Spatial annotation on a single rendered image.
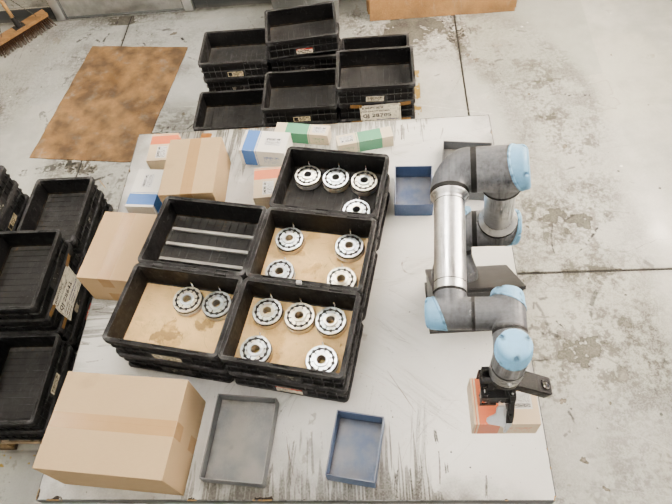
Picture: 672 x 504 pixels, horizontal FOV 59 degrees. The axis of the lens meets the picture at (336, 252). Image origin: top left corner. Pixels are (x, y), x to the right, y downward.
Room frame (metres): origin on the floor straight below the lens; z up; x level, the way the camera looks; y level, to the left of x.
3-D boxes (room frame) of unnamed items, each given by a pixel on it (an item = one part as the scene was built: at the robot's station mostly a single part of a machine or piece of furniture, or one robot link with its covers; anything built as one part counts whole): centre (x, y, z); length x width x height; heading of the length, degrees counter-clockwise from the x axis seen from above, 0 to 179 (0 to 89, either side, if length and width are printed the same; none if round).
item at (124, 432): (0.67, 0.75, 0.80); 0.40 x 0.30 x 0.20; 76
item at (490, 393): (0.47, -0.32, 1.24); 0.09 x 0.08 x 0.12; 81
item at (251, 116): (2.57, 0.44, 0.26); 0.40 x 0.30 x 0.23; 81
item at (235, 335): (0.88, 0.18, 0.87); 0.40 x 0.30 x 0.11; 70
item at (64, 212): (1.95, 1.30, 0.31); 0.40 x 0.30 x 0.34; 171
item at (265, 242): (1.17, 0.08, 0.87); 0.40 x 0.30 x 0.11; 70
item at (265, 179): (1.63, 0.22, 0.74); 0.16 x 0.12 x 0.07; 174
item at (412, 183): (1.49, -0.35, 0.74); 0.20 x 0.15 x 0.07; 168
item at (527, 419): (0.47, -0.35, 1.09); 0.16 x 0.12 x 0.07; 81
